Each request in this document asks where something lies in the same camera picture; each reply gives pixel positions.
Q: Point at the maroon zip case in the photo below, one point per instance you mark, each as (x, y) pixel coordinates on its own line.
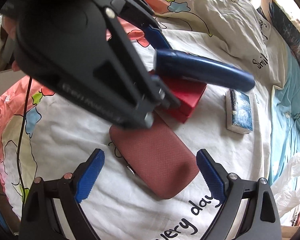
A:
(157, 155)

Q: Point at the person's left hand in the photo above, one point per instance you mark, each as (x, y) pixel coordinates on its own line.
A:
(9, 25)

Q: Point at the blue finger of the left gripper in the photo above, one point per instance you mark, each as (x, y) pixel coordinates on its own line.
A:
(156, 38)

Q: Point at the dark blue shampoo bottle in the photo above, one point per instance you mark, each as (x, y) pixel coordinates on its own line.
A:
(184, 65)

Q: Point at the dark patterned pillow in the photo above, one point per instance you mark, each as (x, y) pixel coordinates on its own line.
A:
(286, 26)

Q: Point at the cartoon star print duvet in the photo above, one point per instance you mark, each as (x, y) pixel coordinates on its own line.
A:
(44, 137)

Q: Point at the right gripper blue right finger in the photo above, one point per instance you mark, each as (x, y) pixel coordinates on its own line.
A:
(214, 175)

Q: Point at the white plastic bag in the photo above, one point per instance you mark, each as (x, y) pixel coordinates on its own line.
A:
(286, 189)

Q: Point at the starry night small box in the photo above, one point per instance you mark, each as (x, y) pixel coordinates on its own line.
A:
(238, 112)

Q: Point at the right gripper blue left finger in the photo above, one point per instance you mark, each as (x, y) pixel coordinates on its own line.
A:
(87, 173)

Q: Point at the red embossed gift box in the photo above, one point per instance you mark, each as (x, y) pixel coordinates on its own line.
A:
(189, 94)

